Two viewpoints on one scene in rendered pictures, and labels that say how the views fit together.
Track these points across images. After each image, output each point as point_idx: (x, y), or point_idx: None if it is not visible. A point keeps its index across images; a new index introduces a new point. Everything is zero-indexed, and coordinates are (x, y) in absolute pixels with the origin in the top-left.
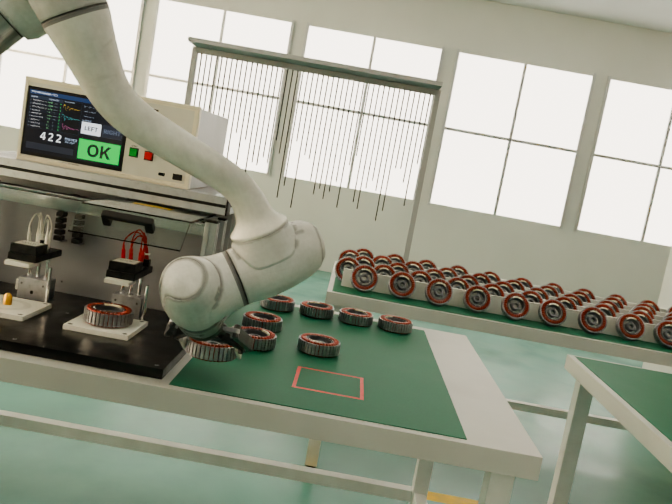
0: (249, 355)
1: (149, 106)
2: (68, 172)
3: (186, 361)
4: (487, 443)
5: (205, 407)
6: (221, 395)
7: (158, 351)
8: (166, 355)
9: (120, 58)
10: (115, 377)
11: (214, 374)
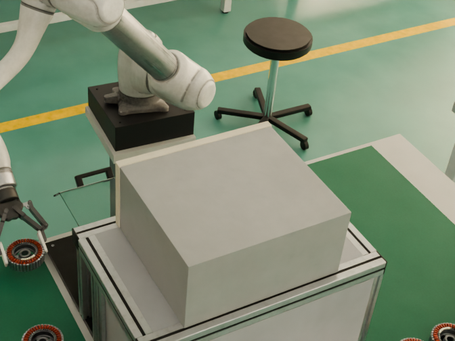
0: (30, 324)
1: (7, 55)
2: None
3: (56, 281)
4: None
5: None
6: (1, 255)
7: (70, 262)
8: (61, 261)
9: (19, 30)
10: (66, 233)
11: (25, 275)
